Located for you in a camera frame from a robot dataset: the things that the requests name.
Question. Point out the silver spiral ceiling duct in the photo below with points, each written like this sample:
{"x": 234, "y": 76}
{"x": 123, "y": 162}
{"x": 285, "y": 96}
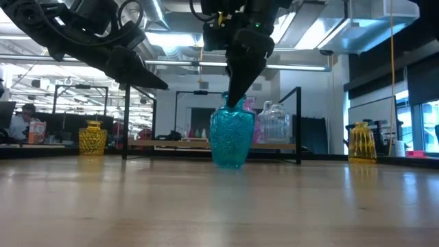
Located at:
{"x": 154, "y": 10}

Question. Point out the yellow ribbed urn-shaped vase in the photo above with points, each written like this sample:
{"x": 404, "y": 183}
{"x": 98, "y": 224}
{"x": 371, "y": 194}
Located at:
{"x": 362, "y": 144}

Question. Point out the purple flat-shouldered ribbed vase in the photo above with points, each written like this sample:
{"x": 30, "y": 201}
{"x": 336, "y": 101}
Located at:
{"x": 250, "y": 103}

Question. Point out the clear flat-shouldered ribbed vase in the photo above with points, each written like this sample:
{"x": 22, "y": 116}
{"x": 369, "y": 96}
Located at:
{"x": 279, "y": 127}

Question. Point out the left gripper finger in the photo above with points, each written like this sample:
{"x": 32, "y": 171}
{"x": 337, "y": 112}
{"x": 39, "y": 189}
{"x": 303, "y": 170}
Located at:
{"x": 133, "y": 72}

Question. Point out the black roller blind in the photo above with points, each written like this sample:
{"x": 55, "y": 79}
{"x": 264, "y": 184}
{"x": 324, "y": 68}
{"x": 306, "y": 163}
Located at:
{"x": 423, "y": 85}

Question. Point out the dark grey door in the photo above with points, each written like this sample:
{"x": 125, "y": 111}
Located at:
{"x": 200, "y": 118}

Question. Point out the dark blue board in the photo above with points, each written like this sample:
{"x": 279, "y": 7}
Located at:
{"x": 313, "y": 133}

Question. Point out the black monitor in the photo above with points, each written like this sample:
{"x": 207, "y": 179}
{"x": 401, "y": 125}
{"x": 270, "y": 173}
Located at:
{"x": 7, "y": 113}

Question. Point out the small white background vase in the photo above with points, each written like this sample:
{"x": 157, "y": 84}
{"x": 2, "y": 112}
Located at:
{"x": 203, "y": 133}

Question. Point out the small green background vase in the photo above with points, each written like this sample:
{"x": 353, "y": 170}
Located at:
{"x": 197, "y": 133}

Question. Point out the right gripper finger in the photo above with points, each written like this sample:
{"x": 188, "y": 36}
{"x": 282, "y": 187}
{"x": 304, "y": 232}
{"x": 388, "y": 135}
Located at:
{"x": 248, "y": 61}

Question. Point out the person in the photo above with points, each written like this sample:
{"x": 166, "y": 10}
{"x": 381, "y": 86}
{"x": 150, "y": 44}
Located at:
{"x": 20, "y": 123}

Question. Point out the grey wall vent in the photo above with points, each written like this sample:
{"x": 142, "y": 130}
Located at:
{"x": 204, "y": 85}
{"x": 259, "y": 87}

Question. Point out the black frame wooden shelf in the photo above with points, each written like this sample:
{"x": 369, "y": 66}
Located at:
{"x": 171, "y": 144}

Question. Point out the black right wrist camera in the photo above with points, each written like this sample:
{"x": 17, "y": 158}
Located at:
{"x": 216, "y": 37}

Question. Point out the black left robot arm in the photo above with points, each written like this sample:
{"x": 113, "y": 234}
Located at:
{"x": 24, "y": 20}

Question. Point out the pink tray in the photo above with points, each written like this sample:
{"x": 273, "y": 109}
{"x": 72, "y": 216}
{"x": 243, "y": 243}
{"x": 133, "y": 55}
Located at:
{"x": 416, "y": 153}

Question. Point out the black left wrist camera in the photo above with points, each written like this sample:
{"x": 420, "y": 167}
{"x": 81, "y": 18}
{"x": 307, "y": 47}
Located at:
{"x": 96, "y": 13}

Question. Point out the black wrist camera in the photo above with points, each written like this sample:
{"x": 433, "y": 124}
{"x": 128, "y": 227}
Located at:
{"x": 216, "y": 37}
{"x": 96, "y": 13}

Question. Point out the black background rig frame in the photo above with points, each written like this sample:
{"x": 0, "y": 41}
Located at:
{"x": 200, "y": 92}
{"x": 82, "y": 86}

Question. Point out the white paper roll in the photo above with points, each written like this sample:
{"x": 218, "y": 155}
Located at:
{"x": 400, "y": 149}

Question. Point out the background black robot arm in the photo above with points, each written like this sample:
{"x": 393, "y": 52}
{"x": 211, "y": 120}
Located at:
{"x": 171, "y": 135}

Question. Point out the black desk partition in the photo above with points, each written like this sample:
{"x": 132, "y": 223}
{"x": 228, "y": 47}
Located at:
{"x": 65, "y": 128}

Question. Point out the orange box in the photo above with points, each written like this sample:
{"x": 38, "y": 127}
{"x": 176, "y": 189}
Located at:
{"x": 37, "y": 132}

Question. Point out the yellow diamond-pattern squat vase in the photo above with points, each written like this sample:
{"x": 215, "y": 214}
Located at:
{"x": 92, "y": 139}

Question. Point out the red chair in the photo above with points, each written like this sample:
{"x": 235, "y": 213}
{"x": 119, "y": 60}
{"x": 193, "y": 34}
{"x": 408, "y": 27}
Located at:
{"x": 117, "y": 132}
{"x": 144, "y": 134}

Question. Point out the teal textured urn-shaped vase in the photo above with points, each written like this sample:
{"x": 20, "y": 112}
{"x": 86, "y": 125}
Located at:
{"x": 231, "y": 137}

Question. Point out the long ceiling light strip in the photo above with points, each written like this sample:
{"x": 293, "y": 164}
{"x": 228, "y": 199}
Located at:
{"x": 298, "y": 67}

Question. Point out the white board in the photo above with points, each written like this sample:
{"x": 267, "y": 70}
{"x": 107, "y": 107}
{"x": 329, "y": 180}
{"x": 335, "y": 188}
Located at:
{"x": 374, "y": 109}

